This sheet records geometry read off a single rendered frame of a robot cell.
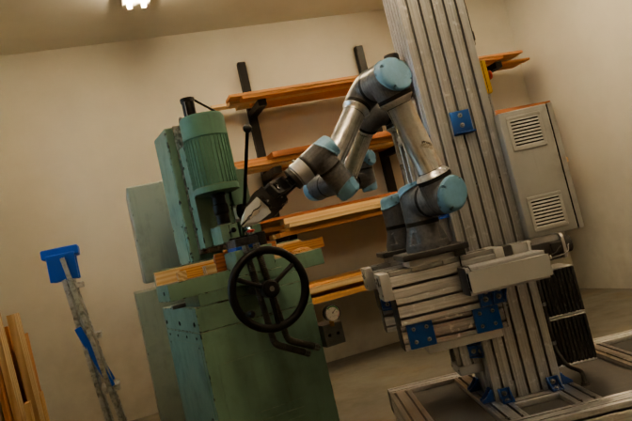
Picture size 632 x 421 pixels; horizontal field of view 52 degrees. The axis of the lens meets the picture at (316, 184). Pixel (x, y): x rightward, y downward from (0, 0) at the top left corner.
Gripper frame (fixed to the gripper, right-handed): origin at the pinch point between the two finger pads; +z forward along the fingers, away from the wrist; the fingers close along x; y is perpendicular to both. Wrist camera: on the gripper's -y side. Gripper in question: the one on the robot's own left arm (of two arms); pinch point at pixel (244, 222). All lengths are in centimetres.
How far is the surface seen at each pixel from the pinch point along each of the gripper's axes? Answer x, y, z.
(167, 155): 51, 78, 0
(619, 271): -194, 316, -207
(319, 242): -18, 79, -21
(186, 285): 3, 44, 27
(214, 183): 25, 56, -5
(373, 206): -22, 267, -89
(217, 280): -3, 48, 18
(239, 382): -34, 51, 36
